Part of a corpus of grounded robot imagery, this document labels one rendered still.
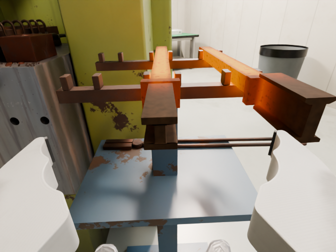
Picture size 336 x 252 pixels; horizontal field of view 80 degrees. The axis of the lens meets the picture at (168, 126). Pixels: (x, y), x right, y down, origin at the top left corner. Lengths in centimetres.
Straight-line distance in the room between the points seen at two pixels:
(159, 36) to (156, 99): 98
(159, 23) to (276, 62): 179
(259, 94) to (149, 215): 30
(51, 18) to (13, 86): 58
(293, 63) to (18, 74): 254
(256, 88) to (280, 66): 243
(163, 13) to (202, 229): 115
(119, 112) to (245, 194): 54
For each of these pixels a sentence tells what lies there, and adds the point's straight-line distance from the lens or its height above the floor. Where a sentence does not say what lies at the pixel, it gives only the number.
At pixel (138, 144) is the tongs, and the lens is 61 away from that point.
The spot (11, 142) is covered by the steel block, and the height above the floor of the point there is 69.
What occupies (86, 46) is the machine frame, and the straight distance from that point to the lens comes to 77.
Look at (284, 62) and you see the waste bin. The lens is 269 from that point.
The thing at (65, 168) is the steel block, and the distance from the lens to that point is 75.
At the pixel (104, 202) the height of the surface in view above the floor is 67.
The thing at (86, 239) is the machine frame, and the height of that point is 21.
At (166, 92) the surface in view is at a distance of 21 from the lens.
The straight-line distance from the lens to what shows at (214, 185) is 50.
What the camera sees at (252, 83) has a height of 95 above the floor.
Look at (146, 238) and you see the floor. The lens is 121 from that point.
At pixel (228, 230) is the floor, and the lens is 127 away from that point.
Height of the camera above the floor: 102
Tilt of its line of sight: 28 degrees down
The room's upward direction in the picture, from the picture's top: 1 degrees counter-clockwise
